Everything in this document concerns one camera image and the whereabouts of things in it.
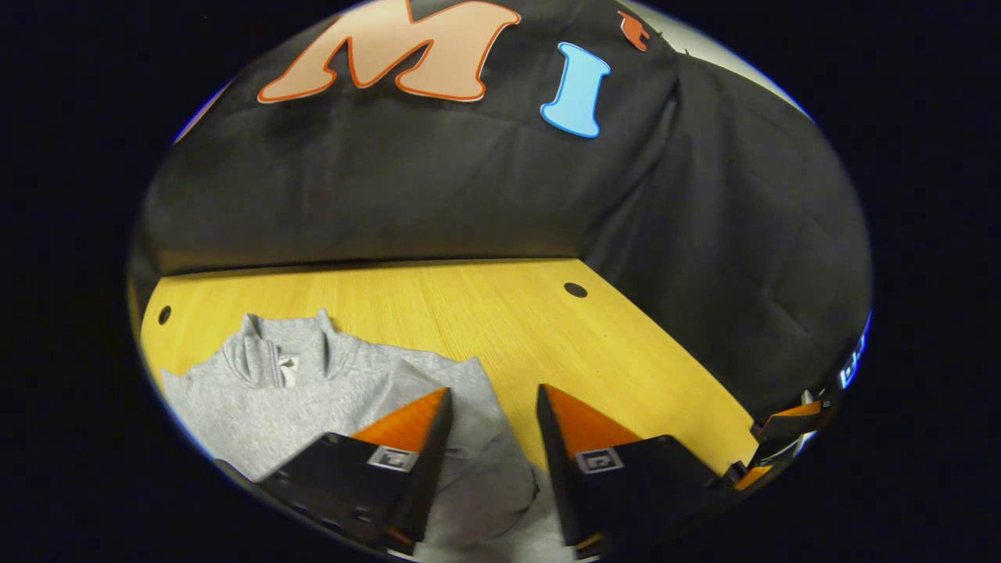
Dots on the black backdrop cloth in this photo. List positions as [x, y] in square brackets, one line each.
[469, 195]

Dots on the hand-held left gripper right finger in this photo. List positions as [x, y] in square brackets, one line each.
[559, 469]

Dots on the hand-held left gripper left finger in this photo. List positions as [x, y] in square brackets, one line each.
[426, 469]

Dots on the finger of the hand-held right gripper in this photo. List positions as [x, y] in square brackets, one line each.
[749, 475]
[790, 422]

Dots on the grey sweatshirt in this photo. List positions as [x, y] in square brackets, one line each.
[313, 407]

